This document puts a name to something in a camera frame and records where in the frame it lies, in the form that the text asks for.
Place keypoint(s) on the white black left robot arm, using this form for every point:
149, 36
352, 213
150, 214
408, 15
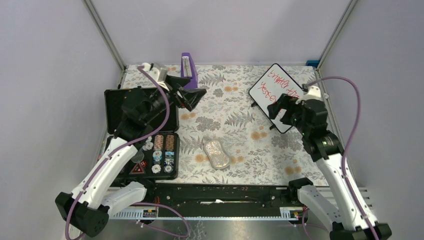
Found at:
143, 113

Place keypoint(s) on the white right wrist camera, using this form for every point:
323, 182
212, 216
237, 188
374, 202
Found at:
312, 93

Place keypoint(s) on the small whiteboard black frame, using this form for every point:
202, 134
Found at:
274, 82

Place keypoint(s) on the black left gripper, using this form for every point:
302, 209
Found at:
190, 97

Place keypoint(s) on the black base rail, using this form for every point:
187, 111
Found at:
225, 201

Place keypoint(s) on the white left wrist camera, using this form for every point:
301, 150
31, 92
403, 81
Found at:
155, 71

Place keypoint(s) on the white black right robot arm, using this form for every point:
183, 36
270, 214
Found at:
350, 218

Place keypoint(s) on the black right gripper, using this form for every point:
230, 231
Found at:
282, 102

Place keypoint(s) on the blue corner bracket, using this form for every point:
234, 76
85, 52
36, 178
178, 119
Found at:
312, 63

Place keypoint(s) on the floral patterned table mat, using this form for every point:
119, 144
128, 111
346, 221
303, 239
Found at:
258, 154

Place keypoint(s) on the purple metronome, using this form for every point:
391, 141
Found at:
188, 70

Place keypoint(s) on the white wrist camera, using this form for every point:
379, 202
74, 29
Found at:
155, 71
312, 93

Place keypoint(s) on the red triangle dealer token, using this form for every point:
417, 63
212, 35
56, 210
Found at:
138, 169

